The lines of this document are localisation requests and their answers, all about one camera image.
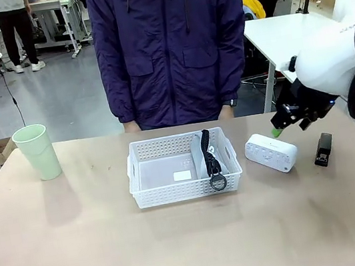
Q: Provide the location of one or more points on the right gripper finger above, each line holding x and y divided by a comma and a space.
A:
304, 124
277, 132

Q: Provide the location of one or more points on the purple hooded jacket torso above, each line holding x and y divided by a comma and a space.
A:
169, 56

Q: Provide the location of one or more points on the black stapler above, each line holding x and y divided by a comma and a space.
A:
324, 148

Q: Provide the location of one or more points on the yellow jacket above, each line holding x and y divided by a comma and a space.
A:
253, 4

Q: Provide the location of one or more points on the white rectangular label sticker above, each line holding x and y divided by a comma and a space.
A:
182, 175

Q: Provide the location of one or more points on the grey pouch with black zipper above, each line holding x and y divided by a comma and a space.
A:
203, 166

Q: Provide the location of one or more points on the white digital alarm clock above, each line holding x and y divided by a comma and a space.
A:
270, 153

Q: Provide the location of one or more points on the white perforated plastic basket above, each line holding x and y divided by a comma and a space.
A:
160, 194

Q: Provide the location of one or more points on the person's right hand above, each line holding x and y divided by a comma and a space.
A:
131, 127

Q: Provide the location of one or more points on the standing person in black trousers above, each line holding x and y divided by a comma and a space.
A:
15, 34

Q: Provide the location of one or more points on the large white table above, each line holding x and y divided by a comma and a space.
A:
283, 35

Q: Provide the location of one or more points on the light green plastic cup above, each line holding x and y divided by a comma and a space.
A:
40, 154

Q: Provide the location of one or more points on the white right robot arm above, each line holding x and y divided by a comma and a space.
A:
328, 58

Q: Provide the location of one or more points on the black wrist watch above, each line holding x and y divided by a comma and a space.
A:
231, 102

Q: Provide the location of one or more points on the person's left hand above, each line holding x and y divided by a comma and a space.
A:
225, 112

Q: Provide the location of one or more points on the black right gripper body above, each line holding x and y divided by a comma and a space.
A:
308, 104

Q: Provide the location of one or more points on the white desk with metal frame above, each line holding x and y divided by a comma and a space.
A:
56, 10

